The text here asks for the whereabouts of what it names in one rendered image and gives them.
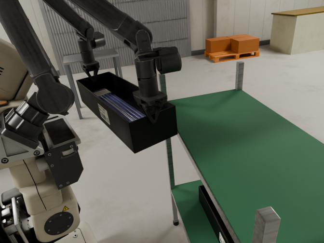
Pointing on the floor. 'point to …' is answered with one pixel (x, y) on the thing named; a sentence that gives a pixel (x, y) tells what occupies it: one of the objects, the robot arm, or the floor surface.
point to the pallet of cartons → (231, 47)
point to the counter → (298, 31)
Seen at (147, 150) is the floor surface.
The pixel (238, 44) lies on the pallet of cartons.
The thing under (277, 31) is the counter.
